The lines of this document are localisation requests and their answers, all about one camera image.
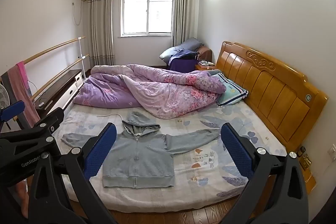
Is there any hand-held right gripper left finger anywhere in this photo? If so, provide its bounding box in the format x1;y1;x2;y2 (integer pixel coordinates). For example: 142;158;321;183
28;122;118;224

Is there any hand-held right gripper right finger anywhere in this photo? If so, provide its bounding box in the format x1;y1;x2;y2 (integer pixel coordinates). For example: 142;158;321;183
219;123;310;224

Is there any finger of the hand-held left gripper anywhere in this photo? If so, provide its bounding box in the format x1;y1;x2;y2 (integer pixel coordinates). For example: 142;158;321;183
0;108;66;147
0;100;26;123

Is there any grey zip hoodie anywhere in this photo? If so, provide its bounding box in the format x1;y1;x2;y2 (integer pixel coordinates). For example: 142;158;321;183
61;111;220;189

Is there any person's left forearm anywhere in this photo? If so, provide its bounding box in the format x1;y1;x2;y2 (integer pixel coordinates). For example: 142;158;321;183
14;179;28;218

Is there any white standing fan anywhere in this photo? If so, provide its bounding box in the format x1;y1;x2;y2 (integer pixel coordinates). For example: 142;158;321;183
0;84;12;110

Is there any pink towel with grey border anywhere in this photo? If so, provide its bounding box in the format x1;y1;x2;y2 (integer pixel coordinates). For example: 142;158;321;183
0;67;41;128

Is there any bright pink towel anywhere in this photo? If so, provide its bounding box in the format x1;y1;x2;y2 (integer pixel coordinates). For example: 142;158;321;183
16;61;32;98

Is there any dark topped white cabinet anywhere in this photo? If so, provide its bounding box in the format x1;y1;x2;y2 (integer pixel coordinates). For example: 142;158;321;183
33;69;84;117

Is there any bed with floral sheet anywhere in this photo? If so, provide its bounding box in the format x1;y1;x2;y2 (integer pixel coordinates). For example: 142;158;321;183
52;101;288;212

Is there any blue striped pillow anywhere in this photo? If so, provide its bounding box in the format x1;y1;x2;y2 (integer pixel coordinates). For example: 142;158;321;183
210;70;249;107

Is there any wooden bed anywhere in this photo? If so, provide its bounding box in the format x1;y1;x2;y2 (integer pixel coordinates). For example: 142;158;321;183
51;41;329;214

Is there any wooden bedside cabinet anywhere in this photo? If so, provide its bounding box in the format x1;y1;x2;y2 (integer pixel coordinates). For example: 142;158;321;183
299;169;317;194

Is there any purple floral quilt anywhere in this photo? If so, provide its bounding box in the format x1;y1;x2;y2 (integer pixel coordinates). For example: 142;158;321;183
73;64;227;119

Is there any wooden nightstand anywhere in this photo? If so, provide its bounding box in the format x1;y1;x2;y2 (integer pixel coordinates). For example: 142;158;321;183
195;61;216;72

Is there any brown chair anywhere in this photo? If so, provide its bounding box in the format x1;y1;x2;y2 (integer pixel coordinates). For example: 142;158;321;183
197;46;213;62

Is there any purple cloth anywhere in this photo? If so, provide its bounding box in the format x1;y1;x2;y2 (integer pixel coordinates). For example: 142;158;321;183
168;50;199;73

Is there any grey striped curtain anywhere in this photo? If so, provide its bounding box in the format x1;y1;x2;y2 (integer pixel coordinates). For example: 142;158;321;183
87;0;116;68
172;0;196;47

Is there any grey blue pillow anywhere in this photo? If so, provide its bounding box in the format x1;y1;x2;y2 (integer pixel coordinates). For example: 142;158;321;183
180;38;205;51

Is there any white framed window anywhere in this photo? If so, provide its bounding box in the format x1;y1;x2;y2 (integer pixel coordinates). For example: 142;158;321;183
120;0;175;38

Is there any white cord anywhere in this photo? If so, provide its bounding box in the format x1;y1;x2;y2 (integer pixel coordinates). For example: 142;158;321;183
97;113;124;122

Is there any wooden barre rail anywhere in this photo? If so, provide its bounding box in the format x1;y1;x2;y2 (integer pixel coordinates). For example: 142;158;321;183
31;54;90;101
22;36;86;65

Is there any brass bracket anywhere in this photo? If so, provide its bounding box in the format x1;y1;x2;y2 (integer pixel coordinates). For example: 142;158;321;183
299;154;312;171

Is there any white barre post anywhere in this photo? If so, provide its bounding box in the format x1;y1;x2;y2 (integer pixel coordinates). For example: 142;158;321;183
78;38;86;79

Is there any air conditioner power cable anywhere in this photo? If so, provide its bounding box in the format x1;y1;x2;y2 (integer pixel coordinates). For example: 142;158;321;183
72;0;83;26

